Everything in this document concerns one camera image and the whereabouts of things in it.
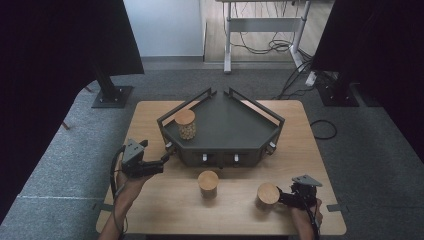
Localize glass jar with orange contents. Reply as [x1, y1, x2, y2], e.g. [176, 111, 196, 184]
[197, 170, 220, 200]

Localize black curtain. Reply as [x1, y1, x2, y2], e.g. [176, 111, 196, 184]
[0, 0, 145, 224]
[311, 0, 424, 164]

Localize right hand-held gripper cable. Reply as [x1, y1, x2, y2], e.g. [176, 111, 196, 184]
[298, 194, 322, 240]

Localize left hand-held gripper cable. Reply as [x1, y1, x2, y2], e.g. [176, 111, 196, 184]
[109, 144, 129, 240]

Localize white power strip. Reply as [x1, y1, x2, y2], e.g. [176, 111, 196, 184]
[304, 70, 318, 87]

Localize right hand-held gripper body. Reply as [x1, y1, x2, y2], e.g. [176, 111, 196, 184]
[289, 174, 324, 210]

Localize glass jar with dark contents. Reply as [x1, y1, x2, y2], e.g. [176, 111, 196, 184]
[256, 182, 281, 211]

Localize grey tape strip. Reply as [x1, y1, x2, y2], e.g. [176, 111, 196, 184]
[326, 203, 349, 213]
[93, 202, 115, 213]

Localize bundle of black cables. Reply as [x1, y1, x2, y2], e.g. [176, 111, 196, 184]
[229, 1, 311, 56]

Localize person's right hand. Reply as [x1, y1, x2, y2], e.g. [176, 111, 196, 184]
[289, 198, 324, 227]

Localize black metal stand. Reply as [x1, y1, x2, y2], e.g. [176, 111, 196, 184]
[91, 64, 134, 109]
[315, 71, 360, 108]

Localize glass jar with pale nuts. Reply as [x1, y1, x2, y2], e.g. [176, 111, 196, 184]
[174, 109, 198, 141]

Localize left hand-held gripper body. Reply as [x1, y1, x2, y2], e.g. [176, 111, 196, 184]
[120, 138, 165, 179]

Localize white desk frame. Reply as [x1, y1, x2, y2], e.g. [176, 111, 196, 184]
[214, 0, 313, 74]

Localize dark grey corner rack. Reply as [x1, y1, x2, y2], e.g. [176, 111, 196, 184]
[156, 87, 286, 169]

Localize hand-held gripper cable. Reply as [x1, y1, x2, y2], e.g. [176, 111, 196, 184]
[298, 194, 322, 240]
[109, 144, 129, 240]

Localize black floor cables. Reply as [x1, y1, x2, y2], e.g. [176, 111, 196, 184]
[272, 49, 316, 101]

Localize person's left hand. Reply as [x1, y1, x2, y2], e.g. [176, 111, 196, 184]
[114, 172, 156, 205]

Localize looped black cable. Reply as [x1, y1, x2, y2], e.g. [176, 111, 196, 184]
[309, 119, 338, 140]

